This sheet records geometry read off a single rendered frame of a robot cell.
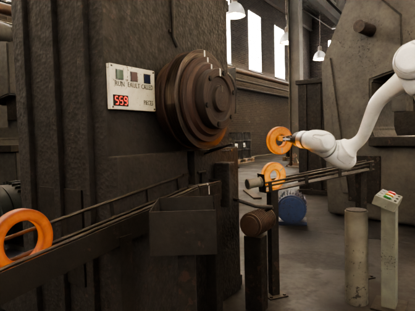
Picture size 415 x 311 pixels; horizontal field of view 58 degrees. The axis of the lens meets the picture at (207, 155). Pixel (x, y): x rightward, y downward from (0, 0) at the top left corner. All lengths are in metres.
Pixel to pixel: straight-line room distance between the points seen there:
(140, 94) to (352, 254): 1.39
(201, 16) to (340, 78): 2.53
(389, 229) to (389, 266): 0.20
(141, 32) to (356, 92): 2.97
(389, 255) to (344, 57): 2.65
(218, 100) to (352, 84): 2.75
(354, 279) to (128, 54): 1.63
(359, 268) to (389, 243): 0.21
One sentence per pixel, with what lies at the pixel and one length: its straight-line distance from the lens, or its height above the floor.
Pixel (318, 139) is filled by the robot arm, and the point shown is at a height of 0.92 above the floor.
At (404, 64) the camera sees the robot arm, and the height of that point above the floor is 1.16.
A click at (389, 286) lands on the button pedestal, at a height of 0.13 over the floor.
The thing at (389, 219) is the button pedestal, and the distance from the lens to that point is 2.18.
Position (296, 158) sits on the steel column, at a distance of 10.67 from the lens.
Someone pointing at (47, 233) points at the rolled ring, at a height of 0.66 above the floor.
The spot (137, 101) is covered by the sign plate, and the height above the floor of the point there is 1.10.
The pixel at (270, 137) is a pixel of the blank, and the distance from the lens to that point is 2.06.
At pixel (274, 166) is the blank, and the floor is 0.76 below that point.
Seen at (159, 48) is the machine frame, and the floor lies 1.36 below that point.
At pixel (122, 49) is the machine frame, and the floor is 1.31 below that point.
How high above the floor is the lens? 0.95
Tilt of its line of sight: 3 degrees down
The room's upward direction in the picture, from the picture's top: 2 degrees counter-clockwise
